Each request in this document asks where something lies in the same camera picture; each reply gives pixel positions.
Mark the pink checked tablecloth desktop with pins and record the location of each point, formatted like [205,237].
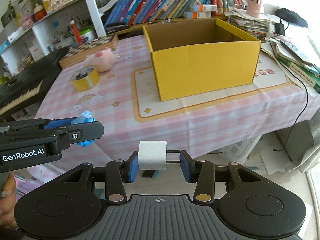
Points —
[120,130]

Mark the wooden chessboard box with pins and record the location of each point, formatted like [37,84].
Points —
[75,55]

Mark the yellow cardboard box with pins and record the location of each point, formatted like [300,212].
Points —
[200,72]

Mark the black electronic keyboard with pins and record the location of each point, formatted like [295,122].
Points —
[25,80]

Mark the black computer mouse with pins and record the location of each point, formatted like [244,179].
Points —
[291,17]

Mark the blue plastic wrapper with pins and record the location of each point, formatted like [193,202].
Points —
[86,117]

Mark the red round doll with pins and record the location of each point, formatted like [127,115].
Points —
[40,13]

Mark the yellow tape roll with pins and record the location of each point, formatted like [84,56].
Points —
[85,85]

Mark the red stick with white top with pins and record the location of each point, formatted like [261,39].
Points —
[76,33]

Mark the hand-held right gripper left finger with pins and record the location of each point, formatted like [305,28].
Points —
[133,167]

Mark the orange white small carton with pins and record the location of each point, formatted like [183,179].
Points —
[197,15]
[203,8]

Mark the pink plush pig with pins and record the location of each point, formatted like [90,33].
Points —
[105,60]

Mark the person's left hand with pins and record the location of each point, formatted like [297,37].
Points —
[8,187]

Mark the pink phone holder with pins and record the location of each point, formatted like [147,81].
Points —
[255,7]

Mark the white plastic crate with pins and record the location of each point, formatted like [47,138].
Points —
[240,150]

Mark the wooden bookshelf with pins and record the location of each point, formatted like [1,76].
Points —
[93,7]

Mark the black power adapter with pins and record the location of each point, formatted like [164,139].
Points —
[280,29]

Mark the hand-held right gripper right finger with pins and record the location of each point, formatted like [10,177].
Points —
[186,167]

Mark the white tub with green lid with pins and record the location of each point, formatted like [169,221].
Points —
[87,35]

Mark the cream placemat with orange border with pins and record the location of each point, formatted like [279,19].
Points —
[200,105]

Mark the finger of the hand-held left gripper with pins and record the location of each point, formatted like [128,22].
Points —
[85,131]
[57,123]

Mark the pink patterned tin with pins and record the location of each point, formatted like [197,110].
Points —
[27,23]

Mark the stack of papers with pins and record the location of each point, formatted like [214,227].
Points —
[247,27]

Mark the pink purple bag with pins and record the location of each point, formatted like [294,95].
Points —
[25,185]

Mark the white shelf unit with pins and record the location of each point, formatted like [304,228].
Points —
[37,33]

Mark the row of colourful books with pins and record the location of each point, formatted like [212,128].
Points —
[150,7]

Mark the white carton with red label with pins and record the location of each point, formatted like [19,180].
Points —
[37,52]

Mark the white holder with pens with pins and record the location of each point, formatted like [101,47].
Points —
[63,43]

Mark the green book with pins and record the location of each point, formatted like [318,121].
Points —
[305,77]

